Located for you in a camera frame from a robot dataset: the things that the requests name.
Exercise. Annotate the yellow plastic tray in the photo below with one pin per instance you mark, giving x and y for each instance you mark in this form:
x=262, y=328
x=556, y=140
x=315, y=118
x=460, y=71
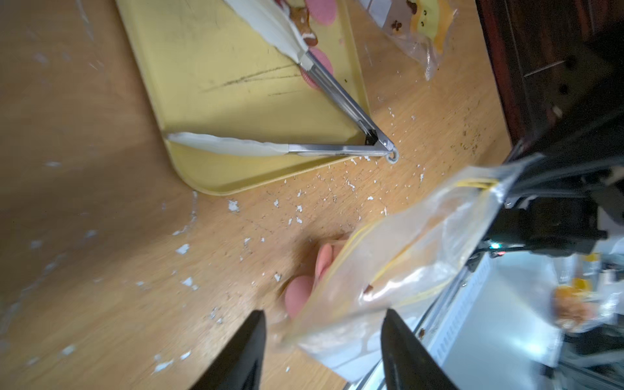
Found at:
x=206, y=71

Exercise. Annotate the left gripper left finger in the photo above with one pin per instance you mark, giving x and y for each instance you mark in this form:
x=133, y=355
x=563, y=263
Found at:
x=239, y=365

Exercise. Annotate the pink round cookie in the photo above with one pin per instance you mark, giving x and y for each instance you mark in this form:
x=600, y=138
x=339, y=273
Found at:
x=297, y=294
x=322, y=11
x=324, y=260
x=317, y=70

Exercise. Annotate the star shaped brown cookie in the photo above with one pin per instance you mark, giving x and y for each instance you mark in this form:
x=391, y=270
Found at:
x=300, y=16

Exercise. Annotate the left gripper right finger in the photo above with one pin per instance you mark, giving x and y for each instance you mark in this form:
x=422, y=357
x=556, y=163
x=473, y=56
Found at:
x=407, y=364

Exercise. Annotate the clear resealable bag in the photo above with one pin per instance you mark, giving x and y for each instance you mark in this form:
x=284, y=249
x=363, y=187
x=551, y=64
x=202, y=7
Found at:
x=401, y=262
x=420, y=28

